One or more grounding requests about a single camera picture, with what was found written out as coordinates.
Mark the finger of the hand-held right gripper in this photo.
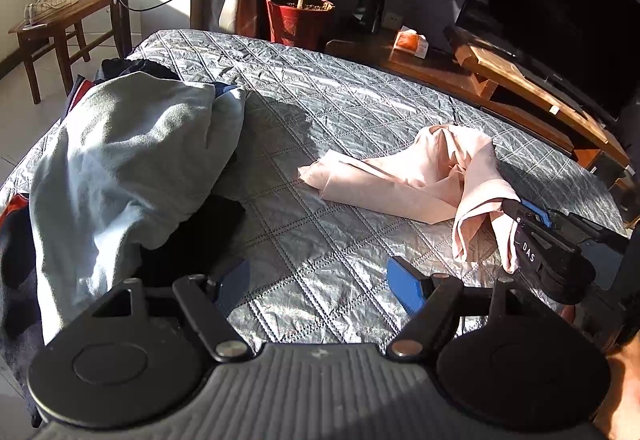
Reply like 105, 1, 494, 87
501, 199, 524, 224
520, 201, 628, 246

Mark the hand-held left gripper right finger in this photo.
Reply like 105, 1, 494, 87
386, 255, 552, 362

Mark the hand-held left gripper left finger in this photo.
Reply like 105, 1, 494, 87
91, 257, 252, 363

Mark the pink garment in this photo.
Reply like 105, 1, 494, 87
298, 124, 523, 273

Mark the person's right forearm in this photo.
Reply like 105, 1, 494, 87
597, 335, 640, 440

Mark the wooden television stand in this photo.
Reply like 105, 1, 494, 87
325, 33, 631, 171

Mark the light blue garment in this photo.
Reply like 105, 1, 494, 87
29, 71, 247, 343

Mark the silver quilted blanket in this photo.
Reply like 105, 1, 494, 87
0, 28, 628, 356

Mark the orange tissue box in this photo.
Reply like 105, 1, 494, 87
392, 26, 430, 60

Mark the black television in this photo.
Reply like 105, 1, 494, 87
445, 0, 640, 121

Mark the navy garment with red stripes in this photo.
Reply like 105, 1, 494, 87
0, 58, 240, 426

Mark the black speaker device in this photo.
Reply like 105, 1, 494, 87
352, 0, 388, 35

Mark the red flower pot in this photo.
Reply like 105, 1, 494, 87
265, 0, 335, 52

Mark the wooden chair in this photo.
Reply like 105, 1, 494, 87
8, 0, 132, 105

